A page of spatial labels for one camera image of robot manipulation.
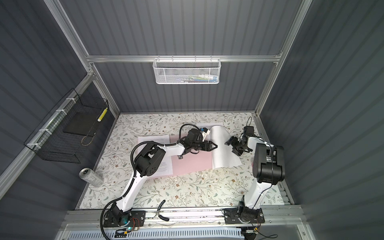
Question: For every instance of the yellow marker in basket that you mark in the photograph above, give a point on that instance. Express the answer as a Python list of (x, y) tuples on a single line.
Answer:
[(102, 115)]

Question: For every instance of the white paper sheet underneath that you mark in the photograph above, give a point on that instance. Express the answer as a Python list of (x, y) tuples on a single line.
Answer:
[(222, 156)]

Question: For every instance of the silver drink can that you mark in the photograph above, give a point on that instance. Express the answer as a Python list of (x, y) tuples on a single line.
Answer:
[(91, 177)]

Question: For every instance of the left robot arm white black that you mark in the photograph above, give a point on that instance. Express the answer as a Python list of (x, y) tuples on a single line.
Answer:
[(146, 158)]

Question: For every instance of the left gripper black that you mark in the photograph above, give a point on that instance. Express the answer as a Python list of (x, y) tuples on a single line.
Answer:
[(209, 145)]

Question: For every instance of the pens in white basket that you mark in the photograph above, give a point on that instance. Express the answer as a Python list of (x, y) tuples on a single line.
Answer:
[(210, 79)]

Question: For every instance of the pink file folder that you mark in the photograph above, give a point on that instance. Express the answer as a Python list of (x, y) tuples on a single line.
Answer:
[(190, 163)]

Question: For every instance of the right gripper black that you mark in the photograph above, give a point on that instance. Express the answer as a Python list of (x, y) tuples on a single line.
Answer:
[(232, 141)]

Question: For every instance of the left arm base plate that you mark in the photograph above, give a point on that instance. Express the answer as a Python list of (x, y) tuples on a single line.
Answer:
[(125, 220)]

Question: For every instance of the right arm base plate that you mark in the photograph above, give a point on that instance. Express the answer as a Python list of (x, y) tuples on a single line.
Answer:
[(245, 216)]

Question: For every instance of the white wire mesh basket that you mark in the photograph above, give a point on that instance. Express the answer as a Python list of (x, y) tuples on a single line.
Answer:
[(166, 72)]

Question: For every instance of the white ventilated cable duct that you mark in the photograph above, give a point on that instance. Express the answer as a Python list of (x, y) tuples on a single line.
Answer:
[(180, 233)]

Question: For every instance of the black pad in basket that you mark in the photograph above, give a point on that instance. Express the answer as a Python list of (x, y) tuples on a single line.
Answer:
[(83, 124)]

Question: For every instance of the black wire mesh basket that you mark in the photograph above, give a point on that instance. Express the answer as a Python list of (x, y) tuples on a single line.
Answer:
[(50, 143)]

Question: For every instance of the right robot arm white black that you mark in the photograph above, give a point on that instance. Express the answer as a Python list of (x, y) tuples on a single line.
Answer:
[(268, 170)]

